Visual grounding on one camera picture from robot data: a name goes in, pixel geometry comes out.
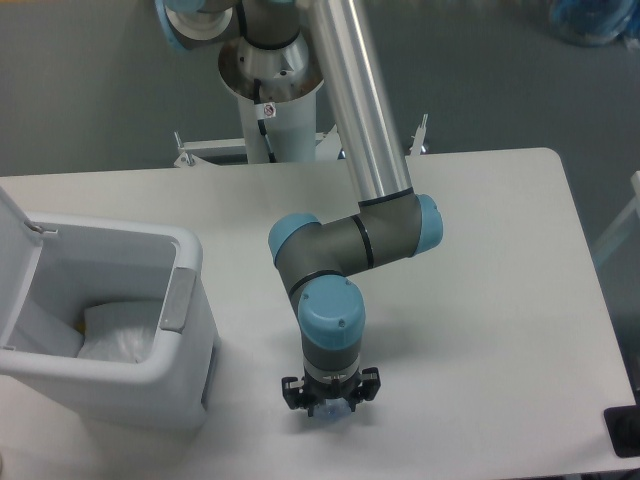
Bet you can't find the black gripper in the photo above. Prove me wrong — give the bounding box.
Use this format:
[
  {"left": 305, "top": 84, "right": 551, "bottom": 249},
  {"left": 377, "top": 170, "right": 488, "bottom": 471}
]
[{"left": 281, "top": 367, "right": 381, "bottom": 417}]

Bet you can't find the clear plastic water bottle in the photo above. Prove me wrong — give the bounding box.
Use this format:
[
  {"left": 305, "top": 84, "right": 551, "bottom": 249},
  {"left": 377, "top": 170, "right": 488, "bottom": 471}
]
[{"left": 313, "top": 398, "right": 352, "bottom": 422}]

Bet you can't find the white plastic bag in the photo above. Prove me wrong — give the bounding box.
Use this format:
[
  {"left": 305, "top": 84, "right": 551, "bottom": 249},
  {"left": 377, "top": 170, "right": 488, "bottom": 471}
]
[{"left": 77, "top": 300, "right": 163, "bottom": 364}]

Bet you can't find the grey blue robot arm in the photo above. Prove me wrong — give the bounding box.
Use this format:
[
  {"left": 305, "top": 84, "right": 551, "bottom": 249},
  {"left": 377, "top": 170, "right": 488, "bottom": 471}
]
[{"left": 156, "top": 1, "right": 443, "bottom": 416}]

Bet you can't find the white trash can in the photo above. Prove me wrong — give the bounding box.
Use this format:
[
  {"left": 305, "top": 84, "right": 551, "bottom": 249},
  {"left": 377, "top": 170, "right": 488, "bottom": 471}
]
[{"left": 1, "top": 195, "right": 220, "bottom": 429}]

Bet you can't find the black device at edge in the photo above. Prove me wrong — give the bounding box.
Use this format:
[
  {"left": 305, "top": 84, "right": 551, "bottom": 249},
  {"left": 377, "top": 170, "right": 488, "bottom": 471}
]
[{"left": 604, "top": 405, "right": 639, "bottom": 458}]

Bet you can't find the blue plastic bag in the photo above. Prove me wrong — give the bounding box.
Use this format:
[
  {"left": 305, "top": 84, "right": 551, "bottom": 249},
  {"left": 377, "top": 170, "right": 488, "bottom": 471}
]
[{"left": 548, "top": 1, "right": 639, "bottom": 48}]

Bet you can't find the white frame at right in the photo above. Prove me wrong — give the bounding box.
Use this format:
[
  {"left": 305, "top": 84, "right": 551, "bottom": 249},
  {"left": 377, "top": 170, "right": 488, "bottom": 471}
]
[{"left": 592, "top": 171, "right": 639, "bottom": 268}]

